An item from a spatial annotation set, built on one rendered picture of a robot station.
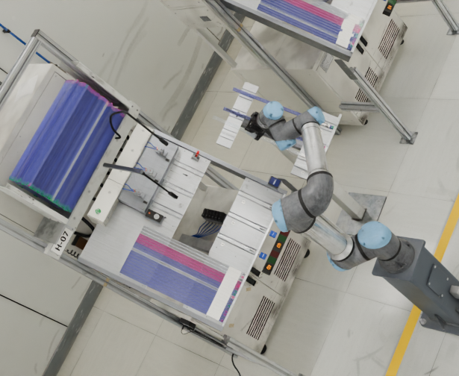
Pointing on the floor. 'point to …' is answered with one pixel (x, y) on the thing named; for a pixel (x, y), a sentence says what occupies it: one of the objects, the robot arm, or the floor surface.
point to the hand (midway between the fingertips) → (257, 135)
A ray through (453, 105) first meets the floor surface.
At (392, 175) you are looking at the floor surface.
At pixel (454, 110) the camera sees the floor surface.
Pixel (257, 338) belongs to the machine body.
